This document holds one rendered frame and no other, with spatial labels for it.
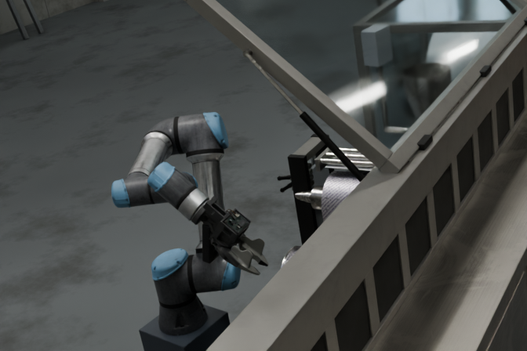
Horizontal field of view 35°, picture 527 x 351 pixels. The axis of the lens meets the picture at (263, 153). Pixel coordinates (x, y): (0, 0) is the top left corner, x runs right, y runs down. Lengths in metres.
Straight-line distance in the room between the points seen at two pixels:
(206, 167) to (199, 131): 0.11
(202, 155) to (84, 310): 2.29
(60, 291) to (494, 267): 3.54
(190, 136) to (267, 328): 1.39
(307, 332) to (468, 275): 0.49
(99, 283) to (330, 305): 3.64
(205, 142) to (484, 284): 1.14
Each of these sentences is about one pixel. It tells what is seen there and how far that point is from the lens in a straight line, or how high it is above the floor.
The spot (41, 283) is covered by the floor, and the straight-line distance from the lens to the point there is 5.03.
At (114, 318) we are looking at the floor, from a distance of 4.48.
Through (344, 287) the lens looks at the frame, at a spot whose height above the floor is 1.60.
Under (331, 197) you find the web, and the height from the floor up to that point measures 1.38.
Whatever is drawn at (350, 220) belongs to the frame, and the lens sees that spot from 1.39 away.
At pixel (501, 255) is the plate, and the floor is 1.44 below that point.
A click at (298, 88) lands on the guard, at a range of 1.55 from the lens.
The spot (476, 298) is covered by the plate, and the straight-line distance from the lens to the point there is 1.55.
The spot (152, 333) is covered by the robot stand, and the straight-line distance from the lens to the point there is 2.60.
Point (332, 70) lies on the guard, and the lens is 1.66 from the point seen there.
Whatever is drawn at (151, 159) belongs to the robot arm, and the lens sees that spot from 2.32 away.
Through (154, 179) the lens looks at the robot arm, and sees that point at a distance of 2.06.
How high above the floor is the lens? 2.30
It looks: 22 degrees down
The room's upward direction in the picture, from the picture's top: 10 degrees counter-clockwise
